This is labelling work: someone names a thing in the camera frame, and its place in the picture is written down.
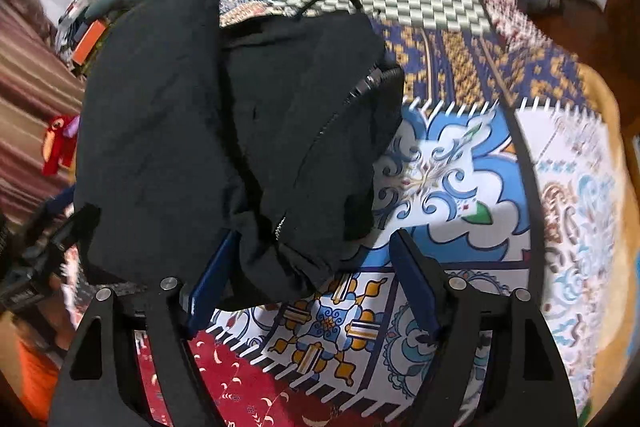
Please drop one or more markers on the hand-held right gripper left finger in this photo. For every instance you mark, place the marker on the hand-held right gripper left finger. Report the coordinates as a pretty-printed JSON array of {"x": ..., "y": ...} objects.
[{"x": 210, "y": 287}]

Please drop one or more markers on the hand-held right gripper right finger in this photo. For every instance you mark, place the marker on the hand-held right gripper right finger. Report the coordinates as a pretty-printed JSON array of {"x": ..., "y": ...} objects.
[{"x": 415, "y": 287}]

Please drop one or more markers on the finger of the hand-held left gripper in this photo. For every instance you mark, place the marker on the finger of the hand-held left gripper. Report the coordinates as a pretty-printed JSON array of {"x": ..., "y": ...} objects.
[{"x": 75, "y": 224}]

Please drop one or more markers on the black zip hoodie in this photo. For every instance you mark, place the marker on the black zip hoodie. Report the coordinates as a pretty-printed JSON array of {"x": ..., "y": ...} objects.
[{"x": 175, "y": 107}]

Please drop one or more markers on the red plush toy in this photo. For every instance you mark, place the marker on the red plush toy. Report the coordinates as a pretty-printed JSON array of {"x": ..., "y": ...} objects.
[{"x": 57, "y": 144}]

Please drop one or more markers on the patchwork printed blanket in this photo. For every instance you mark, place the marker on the patchwork printed blanket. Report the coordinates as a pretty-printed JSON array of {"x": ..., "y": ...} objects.
[{"x": 450, "y": 182}]

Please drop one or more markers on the striped brown cloth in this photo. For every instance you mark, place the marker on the striped brown cloth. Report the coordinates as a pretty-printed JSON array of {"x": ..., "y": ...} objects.
[{"x": 27, "y": 97}]

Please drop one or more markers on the orange box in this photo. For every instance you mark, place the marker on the orange box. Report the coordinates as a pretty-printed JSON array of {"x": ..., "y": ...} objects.
[{"x": 89, "y": 43}]

